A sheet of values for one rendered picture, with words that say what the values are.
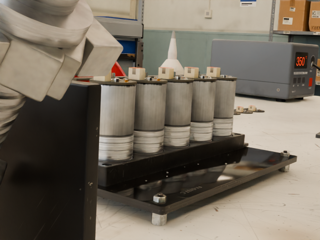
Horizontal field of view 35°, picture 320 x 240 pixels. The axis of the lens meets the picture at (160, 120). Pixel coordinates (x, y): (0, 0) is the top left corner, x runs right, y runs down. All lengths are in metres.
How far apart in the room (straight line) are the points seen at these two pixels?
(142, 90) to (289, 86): 0.57
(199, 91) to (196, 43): 5.69
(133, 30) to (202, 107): 3.21
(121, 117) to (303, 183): 0.14
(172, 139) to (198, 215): 0.07
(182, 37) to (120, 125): 5.89
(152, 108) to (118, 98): 0.03
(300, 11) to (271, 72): 4.06
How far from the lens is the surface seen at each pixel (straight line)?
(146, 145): 0.28
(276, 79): 0.84
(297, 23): 4.88
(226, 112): 0.35
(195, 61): 6.02
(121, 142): 0.26
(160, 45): 6.36
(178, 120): 0.31
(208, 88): 0.33
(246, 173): 0.30
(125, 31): 3.48
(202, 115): 0.33
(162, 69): 0.31
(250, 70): 0.86
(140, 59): 3.63
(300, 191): 0.32
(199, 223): 0.24
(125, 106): 0.26
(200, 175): 0.29
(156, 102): 0.28
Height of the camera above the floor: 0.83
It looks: 9 degrees down
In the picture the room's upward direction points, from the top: 3 degrees clockwise
